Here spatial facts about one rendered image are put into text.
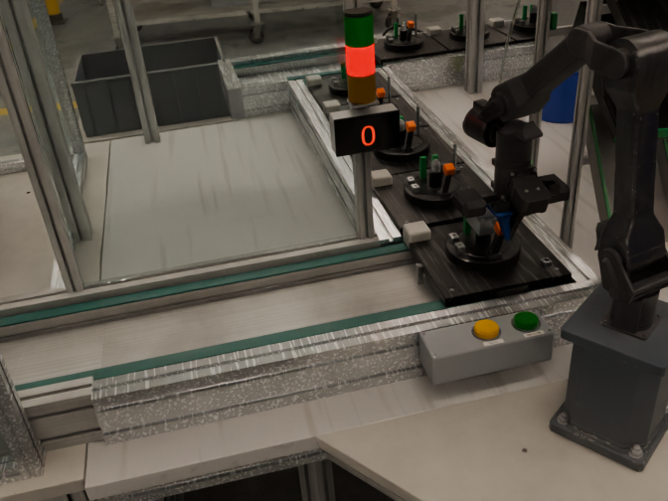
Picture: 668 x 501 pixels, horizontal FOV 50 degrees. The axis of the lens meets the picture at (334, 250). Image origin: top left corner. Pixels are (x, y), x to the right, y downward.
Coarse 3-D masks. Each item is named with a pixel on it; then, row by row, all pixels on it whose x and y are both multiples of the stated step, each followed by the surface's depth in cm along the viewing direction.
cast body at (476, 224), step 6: (480, 192) 130; (486, 192) 130; (486, 210) 129; (480, 216) 130; (486, 216) 130; (492, 216) 130; (468, 222) 134; (474, 222) 131; (480, 222) 129; (486, 222) 129; (474, 228) 132; (480, 228) 130; (486, 228) 130; (492, 228) 130; (480, 234) 130; (486, 234) 131
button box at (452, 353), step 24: (432, 336) 118; (456, 336) 117; (504, 336) 116; (528, 336) 116; (552, 336) 117; (432, 360) 114; (456, 360) 114; (480, 360) 116; (504, 360) 117; (528, 360) 118; (432, 384) 116
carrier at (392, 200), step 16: (432, 160) 158; (384, 176) 162; (400, 176) 166; (416, 176) 161; (432, 176) 154; (464, 176) 163; (384, 192) 160; (400, 192) 159; (416, 192) 153; (432, 192) 154; (448, 192) 151; (384, 208) 156; (400, 208) 153; (416, 208) 152; (432, 208) 152; (448, 208) 151; (400, 224) 147; (432, 224) 147
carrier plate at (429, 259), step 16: (448, 224) 146; (432, 240) 141; (528, 240) 139; (416, 256) 138; (432, 256) 136; (528, 256) 134; (544, 256) 133; (432, 272) 131; (448, 272) 131; (464, 272) 131; (480, 272) 130; (496, 272) 130; (512, 272) 130; (528, 272) 129; (544, 272) 129; (560, 272) 129; (448, 288) 127; (464, 288) 127; (480, 288) 126; (496, 288) 126; (448, 304) 125
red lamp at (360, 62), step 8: (352, 48) 121; (360, 48) 121; (368, 48) 121; (352, 56) 122; (360, 56) 121; (368, 56) 122; (352, 64) 122; (360, 64) 122; (368, 64) 122; (352, 72) 123; (360, 72) 123; (368, 72) 123
